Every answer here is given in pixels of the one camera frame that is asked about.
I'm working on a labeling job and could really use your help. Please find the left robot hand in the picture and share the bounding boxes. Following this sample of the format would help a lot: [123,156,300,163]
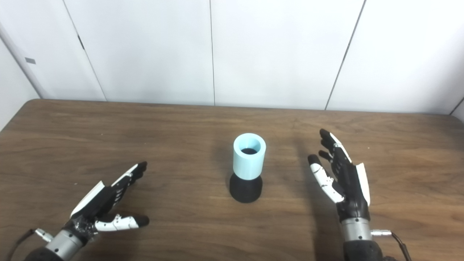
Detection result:
[63,161,150,241]

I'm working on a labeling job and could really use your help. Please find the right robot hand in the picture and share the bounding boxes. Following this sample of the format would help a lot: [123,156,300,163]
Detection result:
[307,129,371,222]

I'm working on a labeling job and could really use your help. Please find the light-blue hose piece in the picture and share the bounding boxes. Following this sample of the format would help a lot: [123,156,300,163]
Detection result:
[233,133,267,181]

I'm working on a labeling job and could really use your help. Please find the black flared nozzle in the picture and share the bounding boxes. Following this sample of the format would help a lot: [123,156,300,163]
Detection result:
[229,172,263,203]

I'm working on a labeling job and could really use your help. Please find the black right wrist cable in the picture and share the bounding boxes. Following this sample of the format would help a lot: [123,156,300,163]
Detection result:
[370,229,412,261]

